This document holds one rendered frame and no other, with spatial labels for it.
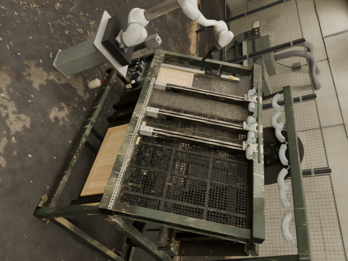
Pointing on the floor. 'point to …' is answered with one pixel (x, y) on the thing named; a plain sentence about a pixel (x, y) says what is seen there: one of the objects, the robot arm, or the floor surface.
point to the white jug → (95, 84)
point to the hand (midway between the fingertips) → (204, 58)
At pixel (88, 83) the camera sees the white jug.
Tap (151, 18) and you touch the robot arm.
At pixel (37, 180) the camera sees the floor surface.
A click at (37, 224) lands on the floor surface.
